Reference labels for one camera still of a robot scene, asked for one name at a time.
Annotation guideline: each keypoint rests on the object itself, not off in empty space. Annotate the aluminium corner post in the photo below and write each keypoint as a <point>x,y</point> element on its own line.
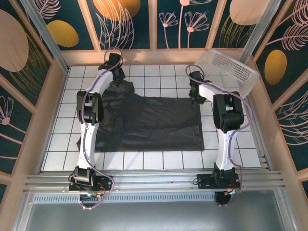
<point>261,31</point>
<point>47,38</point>

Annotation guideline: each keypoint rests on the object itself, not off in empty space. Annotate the clear perforated plastic basket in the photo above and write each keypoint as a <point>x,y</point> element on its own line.
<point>228,72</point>

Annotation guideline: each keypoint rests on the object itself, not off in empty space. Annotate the fern and yellow oval panel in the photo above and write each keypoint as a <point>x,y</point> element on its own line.
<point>284,48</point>

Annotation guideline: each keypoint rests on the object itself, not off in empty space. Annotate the long aluminium mounting rail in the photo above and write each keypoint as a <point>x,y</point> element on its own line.
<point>154,183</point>

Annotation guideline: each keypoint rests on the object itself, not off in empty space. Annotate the large beige disc wall panel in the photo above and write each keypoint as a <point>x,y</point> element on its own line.
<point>16,48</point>

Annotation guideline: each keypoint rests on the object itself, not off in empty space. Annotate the beige circle grass wall panel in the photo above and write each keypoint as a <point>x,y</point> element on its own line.
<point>238,24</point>

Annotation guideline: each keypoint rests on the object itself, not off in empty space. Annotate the yellow oval wall panel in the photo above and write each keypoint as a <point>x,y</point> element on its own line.
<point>65,31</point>

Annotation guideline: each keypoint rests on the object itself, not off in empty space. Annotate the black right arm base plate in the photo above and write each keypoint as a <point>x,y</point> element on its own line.
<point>204,183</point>

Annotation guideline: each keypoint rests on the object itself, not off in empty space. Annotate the dark grey t-shirt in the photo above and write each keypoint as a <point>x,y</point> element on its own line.
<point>156,125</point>

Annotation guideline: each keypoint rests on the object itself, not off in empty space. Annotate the pink fern outline wall panel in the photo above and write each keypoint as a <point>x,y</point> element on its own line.
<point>296,130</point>

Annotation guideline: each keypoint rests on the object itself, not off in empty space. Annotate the orange circle leaves wall panel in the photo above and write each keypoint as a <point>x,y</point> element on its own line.
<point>118,24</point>

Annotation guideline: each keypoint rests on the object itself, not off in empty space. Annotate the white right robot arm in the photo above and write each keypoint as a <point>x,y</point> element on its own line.
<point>226,149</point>

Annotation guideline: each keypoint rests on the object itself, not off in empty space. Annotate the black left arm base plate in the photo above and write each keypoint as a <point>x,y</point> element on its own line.
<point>104,183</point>

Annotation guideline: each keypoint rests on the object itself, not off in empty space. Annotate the pink flowers wall panel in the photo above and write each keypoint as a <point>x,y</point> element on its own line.
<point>187,24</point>

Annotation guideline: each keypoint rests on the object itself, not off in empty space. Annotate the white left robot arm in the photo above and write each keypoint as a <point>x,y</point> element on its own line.
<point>87,142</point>

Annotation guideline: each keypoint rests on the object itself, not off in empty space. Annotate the single pink flower wall panel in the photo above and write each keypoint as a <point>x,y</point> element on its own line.
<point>12,130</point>

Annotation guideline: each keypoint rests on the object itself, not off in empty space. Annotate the slotted grey metal strip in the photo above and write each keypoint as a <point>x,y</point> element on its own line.
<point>156,197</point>

